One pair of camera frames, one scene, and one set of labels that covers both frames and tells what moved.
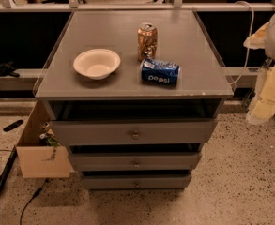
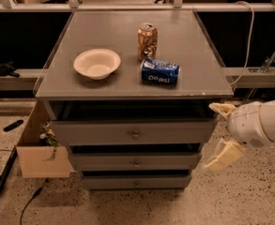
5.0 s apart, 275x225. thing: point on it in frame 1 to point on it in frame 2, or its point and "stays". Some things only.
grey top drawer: x=134 y=132 stays
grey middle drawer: x=134 y=160 stays
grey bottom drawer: x=134 y=182 stays
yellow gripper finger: x=257 y=40 to x=225 y=109
